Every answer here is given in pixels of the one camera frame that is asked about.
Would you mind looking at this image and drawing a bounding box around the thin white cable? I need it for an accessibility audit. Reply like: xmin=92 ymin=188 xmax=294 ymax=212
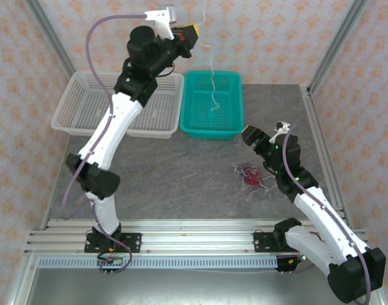
xmin=198 ymin=0 xmax=221 ymax=112
xmin=232 ymin=162 xmax=276 ymax=195

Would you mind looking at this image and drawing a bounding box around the teal plastic basket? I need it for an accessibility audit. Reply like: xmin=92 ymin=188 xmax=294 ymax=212
xmin=179 ymin=70 xmax=245 ymax=140

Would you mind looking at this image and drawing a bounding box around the white plastic basket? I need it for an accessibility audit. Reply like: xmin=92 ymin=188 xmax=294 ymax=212
xmin=50 ymin=70 xmax=120 ymax=138
xmin=128 ymin=72 xmax=184 ymax=140

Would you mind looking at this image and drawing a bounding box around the small controller board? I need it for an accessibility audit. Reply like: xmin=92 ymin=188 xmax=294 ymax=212
xmin=97 ymin=254 xmax=125 ymax=267
xmin=275 ymin=254 xmax=306 ymax=274

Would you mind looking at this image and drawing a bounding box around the grey-purple right arm cable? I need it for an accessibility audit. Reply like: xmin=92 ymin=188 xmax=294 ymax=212
xmin=282 ymin=124 xmax=372 ymax=304

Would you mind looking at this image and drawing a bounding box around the grey-purple arm cable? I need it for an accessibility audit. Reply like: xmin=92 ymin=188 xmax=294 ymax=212
xmin=282 ymin=124 xmax=372 ymax=304
xmin=62 ymin=14 xmax=147 ymax=276

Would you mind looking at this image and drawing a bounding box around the aluminium side rail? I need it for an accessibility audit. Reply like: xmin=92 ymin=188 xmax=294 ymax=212
xmin=300 ymin=85 xmax=352 ymax=228

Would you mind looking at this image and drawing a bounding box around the grey-purple left arm cable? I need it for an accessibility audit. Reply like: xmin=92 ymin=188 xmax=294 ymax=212
xmin=62 ymin=14 xmax=147 ymax=276

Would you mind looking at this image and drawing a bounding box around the aluminium frame post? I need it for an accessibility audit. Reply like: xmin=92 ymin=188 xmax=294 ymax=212
xmin=24 ymin=0 xmax=76 ymax=76
xmin=308 ymin=0 xmax=370 ymax=93

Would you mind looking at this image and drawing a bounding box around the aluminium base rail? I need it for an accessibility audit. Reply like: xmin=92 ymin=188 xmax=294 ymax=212
xmin=24 ymin=219 xmax=366 ymax=255

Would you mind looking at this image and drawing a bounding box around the grey slotted cable duct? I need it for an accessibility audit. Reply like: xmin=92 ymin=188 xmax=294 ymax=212
xmin=38 ymin=256 xmax=279 ymax=269

